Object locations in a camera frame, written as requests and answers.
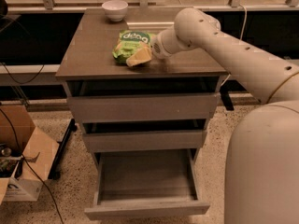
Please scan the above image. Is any white ceramic bowl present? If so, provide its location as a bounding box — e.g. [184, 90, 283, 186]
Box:
[102, 0, 128, 21]

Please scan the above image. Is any black cable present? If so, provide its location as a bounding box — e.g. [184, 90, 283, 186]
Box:
[0, 62, 64, 224]

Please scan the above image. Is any grey drawer cabinet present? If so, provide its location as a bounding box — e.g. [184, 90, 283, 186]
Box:
[56, 7, 226, 220]

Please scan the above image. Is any green rice chip bag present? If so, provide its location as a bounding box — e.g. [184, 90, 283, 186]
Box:
[112, 30, 154, 65]

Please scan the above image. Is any grey drawer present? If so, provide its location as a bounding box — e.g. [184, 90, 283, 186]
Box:
[85, 149, 209, 220]
[67, 77, 219, 123]
[83, 119, 206, 152]

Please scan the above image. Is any grey bottom drawer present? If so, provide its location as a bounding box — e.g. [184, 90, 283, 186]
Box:
[85, 149, 209, 220]

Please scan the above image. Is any black metal stand leg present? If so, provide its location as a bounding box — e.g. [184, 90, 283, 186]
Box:
[48, 119, 78, 180]

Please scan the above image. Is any open cardboard box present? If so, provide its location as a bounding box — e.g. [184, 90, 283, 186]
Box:
[0, 105, 59, 203]

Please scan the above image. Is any grey top drawer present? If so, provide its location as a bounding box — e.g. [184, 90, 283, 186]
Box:
[67, 77, 219, 123]

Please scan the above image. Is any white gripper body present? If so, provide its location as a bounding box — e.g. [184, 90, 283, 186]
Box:
[150, 34, 170, 59]

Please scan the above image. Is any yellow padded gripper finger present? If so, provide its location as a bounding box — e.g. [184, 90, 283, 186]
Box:
[126, 47, 152, 67]

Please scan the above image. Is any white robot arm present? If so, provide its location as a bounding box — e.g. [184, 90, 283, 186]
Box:
[150, 7, 299, 224]

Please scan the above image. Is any grey middle drawer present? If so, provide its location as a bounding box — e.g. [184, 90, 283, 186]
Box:
[83, 119, 206, 152]

